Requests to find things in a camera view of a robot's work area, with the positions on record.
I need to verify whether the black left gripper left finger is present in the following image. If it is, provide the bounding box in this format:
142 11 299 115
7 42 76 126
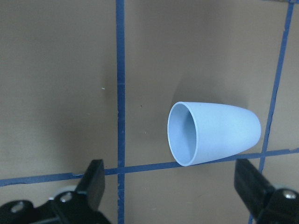
50 160 110 224

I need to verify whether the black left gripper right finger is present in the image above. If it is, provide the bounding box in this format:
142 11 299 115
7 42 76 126
235 159 299 224

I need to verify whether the light blue plastic cup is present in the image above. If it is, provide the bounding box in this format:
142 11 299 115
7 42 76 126
167 102 261 166

